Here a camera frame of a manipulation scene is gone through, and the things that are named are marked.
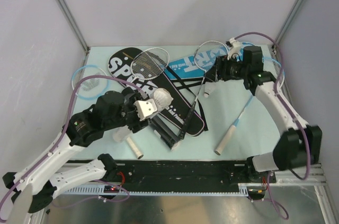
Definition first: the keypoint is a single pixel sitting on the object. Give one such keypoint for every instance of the left aluminium frame post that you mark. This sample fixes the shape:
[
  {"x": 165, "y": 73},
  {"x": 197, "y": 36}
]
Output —
[{"x": 72, "y": 24}]

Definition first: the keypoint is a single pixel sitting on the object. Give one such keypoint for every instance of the aluminium frame post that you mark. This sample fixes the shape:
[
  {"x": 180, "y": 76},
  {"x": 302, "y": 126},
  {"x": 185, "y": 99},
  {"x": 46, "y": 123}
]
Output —
[
  {"x": 72, "y": 24},
  {"x": 295, "y": 9}
]

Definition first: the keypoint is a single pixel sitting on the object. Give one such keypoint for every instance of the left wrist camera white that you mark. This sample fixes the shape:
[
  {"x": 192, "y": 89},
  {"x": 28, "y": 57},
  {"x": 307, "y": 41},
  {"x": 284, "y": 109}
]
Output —
[{"x": 146, "y": 109}]

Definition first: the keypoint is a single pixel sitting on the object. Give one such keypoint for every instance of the blue racket bag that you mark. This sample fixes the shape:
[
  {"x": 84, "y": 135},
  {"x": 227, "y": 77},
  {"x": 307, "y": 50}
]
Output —
[{"x": 185, "y": 67}]

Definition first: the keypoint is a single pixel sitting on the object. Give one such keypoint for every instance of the black racket bag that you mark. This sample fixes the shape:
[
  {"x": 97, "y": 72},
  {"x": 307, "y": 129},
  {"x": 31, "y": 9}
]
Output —
[{"x": 119, "y": 67}]

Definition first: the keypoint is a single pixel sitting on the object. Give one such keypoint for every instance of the blue racket right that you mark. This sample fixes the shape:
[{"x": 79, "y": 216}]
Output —
[{"x": 269, "y": 63}]

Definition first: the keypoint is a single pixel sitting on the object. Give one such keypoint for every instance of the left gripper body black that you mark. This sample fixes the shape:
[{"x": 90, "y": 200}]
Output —
[{"x": 128, "y": 115}]

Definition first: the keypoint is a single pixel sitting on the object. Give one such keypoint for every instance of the white cable duct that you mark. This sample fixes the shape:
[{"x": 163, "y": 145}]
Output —
[{"x": 108, "y": 190}]

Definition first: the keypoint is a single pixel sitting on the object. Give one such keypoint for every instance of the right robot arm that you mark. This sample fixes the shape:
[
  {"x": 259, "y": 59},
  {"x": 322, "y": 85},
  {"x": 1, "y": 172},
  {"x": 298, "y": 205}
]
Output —
[{"x": 299, "y": 143}]

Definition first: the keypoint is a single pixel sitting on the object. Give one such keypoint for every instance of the right aluminium frame post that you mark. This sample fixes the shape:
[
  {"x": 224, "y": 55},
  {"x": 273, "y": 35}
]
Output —
[{"x": 295, "y": 9}]

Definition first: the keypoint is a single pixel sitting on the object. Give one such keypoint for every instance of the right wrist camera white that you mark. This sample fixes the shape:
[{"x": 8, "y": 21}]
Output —
[{"x": 234, "y": 48}]

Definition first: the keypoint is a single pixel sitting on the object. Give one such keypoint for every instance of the white racket on blue bag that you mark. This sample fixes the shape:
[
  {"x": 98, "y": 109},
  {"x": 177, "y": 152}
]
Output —
[{"x": 205, "y": 67}]

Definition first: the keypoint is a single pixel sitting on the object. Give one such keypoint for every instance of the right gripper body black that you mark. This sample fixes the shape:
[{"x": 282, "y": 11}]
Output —
[{"x": 231, "y": 68}]

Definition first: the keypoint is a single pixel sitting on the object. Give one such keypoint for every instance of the blue racket left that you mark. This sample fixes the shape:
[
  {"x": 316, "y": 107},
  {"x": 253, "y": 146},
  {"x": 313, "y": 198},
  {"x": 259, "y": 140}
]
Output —
[{"x": 93, "y": 88}]

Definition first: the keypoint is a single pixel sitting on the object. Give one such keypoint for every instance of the white shuttlecock tube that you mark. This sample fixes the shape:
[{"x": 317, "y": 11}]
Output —
[{"x": 161, "y": 99}]

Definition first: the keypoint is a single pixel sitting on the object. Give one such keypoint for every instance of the white racket black handle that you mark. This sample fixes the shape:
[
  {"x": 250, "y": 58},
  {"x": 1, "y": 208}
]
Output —
[{"x": 149, "y": 64}]

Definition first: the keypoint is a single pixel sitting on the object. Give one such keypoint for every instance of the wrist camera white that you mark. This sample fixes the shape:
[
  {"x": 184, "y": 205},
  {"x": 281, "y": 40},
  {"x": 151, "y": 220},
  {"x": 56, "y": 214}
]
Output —
[
  {"x": 146, "y": 109},
  {"x": 234, "y": 48}
]

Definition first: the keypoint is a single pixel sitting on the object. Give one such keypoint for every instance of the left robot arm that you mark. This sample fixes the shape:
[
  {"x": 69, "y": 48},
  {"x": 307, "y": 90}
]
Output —
[{"x": 83, "y": 129}]

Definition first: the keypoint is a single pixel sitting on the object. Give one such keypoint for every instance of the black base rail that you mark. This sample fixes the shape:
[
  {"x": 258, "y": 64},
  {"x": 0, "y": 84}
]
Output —
[{"x": 165, "y": 175}]

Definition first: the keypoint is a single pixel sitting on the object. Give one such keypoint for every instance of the black shuttlecock tube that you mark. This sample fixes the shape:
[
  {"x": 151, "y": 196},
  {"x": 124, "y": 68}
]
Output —
[{"x": 162, "y": 131}]

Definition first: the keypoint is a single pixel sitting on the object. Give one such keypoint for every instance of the white shuttlecock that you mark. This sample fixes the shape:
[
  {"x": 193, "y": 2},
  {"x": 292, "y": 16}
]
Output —
[{"x": 209, "y": 88}]

